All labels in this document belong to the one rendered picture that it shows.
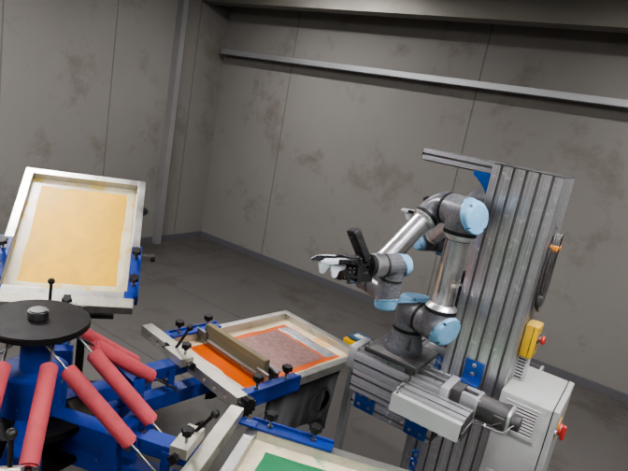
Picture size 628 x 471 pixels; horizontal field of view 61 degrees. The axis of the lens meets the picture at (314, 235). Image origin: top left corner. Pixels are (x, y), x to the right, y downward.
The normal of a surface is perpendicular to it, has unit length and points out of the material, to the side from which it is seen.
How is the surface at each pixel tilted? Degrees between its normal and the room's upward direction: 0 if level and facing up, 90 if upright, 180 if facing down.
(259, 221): 90
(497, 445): 90
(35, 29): 90
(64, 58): 90
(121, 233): 32
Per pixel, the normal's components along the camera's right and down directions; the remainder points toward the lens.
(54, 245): 0.30, -0.67
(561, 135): -0.56, 0.09
